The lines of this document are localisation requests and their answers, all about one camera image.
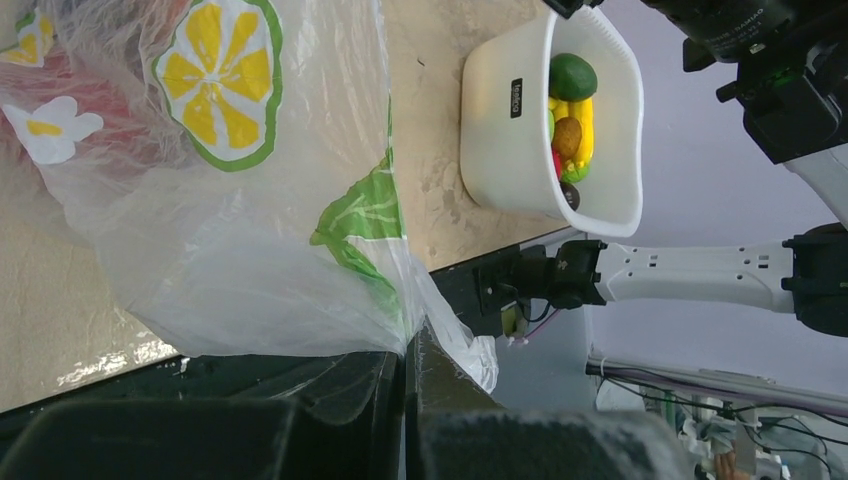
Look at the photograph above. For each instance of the red apple in basket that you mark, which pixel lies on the red apple in basket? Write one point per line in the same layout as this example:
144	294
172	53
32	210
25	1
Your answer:
557	163

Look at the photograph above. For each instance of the brown fake kiwi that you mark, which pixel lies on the brown fake kiwi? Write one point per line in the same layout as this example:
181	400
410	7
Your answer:
567	137

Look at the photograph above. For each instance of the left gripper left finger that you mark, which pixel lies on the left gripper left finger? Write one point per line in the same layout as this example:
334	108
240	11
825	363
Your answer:
225	438

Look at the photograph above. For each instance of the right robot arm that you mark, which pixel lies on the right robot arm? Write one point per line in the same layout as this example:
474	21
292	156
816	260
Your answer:
791	87

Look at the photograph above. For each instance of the white plastic basket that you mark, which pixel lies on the white plastic basket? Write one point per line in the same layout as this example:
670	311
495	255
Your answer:
505	154

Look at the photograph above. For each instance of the red fake fruit in bag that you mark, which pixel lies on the red fake fruit in bag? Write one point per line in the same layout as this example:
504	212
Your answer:
55	114

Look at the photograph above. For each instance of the light green fake apple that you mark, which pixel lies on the light green fake apple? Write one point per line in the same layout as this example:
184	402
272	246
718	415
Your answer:
573	173

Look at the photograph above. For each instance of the yellow fake banana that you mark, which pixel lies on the yellow fake banana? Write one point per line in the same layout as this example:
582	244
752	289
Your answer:
583	111

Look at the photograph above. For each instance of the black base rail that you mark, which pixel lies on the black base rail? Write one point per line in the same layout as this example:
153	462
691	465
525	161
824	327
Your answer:
342	385

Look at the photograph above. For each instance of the dark green fake avocado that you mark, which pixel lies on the dark green fake avocado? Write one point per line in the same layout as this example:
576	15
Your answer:
571	78

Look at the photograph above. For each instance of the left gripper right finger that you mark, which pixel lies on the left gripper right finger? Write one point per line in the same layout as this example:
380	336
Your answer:
455	430

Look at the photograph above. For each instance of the clear plastic bag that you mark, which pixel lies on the clear plastic bag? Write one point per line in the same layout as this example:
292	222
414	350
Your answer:
272	224

